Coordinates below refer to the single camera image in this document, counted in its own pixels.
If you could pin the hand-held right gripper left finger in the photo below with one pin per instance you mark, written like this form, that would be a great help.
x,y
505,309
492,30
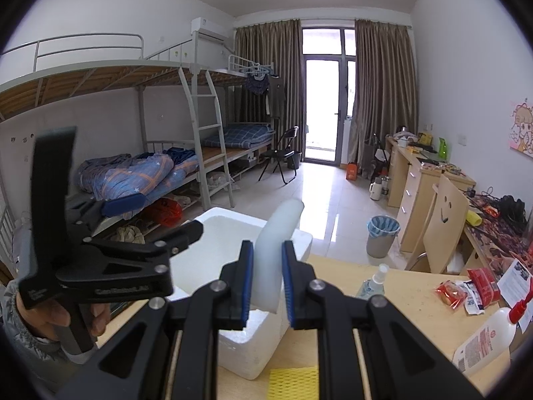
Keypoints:
x,y
247,283

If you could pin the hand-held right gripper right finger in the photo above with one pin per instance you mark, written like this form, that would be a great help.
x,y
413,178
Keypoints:
x,y
289,283

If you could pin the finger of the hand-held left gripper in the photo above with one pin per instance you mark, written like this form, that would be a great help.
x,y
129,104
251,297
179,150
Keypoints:
x,y
183,235
129,204

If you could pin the white foam sheet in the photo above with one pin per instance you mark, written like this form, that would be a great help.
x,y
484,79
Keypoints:
x,y
270,266

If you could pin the white foam box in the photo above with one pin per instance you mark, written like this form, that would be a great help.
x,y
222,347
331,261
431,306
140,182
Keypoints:
x,y
250,350

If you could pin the person's left hand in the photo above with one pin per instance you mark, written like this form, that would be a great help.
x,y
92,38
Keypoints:
x,y
46,321

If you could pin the red bag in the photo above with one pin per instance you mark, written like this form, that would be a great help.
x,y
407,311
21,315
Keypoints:
x,y
166,212

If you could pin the blue patterned quilt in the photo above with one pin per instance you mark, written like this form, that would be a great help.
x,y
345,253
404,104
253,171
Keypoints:
x,y
125,175

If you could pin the beige cloth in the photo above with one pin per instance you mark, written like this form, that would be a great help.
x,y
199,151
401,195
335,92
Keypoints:
x,y
129,234

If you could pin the clear blue spray bottle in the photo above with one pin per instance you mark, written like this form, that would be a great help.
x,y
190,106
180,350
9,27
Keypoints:
x,y
372,287

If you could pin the grey trash bin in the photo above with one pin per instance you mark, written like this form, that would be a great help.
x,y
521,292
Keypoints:
x,y
382,241

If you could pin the yellow foam net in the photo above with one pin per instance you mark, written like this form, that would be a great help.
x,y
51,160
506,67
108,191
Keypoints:
x,y
291,385

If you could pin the blue plaid bedding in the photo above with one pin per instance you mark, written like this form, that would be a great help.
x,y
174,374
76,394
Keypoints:
x,y
245,133

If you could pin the white thermos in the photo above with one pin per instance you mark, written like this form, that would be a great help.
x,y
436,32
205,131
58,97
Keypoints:
x,y
376,189

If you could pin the orange bag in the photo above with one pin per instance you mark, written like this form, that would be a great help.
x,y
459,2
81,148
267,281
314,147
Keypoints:
x,y
352,171

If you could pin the white bed ladder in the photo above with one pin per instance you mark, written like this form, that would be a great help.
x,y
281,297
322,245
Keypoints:
x,y
216,108

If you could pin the white metal bunk bed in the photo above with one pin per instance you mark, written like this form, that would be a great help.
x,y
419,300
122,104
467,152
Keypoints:
x,y
233,75
104,71

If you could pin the black folding chair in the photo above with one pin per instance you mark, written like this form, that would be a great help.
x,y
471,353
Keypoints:
x,y
287,139

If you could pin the wooden desk with drawers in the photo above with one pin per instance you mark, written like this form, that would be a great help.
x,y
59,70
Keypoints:
x,y
412,187

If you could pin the red snack packet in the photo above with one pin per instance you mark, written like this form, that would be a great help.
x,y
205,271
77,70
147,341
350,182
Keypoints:
x,y
483,285
452,293

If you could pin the wooden chair smiley cutout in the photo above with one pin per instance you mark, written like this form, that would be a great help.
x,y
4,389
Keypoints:
x,y
445,225

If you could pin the hanging dark clothes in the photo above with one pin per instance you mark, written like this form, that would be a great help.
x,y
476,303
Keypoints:
x,y
275,96

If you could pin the white red sachet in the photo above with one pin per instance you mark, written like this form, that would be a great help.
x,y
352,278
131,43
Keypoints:
x,y
472,302

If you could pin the white air conditioner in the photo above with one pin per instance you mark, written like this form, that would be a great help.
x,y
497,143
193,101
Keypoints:
x,y
208,29

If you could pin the glass balcony door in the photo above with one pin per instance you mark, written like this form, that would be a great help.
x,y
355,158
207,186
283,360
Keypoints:
x,y
324,91

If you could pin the yellow tube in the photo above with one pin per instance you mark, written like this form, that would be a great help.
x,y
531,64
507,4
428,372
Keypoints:
x,y
473,217

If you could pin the white bottle red cap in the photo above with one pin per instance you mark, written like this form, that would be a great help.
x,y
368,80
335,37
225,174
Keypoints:
x,y
483,341

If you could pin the green bottle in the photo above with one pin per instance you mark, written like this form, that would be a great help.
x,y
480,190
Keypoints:
x,y
443,150

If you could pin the brown curtain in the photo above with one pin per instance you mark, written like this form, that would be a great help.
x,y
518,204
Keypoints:
x,y
270,50
383,75

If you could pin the printed desk mat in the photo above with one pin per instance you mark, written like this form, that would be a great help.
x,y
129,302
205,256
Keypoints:
x,y
506,241

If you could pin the printed paper sheet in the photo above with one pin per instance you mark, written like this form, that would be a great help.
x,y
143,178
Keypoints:
x,y
516,283

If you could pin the black headphones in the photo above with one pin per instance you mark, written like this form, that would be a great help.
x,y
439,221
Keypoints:
x,y
512,210

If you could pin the pink cartoon wall poster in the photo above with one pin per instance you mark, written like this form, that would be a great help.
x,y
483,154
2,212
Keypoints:
x,y
522,127

